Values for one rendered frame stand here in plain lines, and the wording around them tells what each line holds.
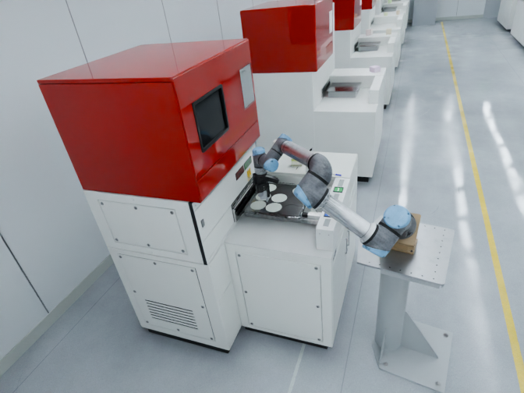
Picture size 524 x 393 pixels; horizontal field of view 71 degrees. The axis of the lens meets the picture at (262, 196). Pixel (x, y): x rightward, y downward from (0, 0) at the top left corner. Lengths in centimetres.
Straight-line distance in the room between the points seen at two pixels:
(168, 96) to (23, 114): 157
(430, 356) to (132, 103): 221
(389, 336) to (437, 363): 31
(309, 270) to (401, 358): 88
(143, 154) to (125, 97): 27
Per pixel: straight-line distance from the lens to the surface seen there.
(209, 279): 210
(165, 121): 164
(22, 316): 321
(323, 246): 200
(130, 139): 181
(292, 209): 220
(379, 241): 179
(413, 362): 261
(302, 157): 184
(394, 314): 237
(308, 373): 252
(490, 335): 289
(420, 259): 202
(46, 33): 318
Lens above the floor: 213
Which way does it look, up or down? 32 degrees down
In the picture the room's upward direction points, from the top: 7 degrees counter-clockwise
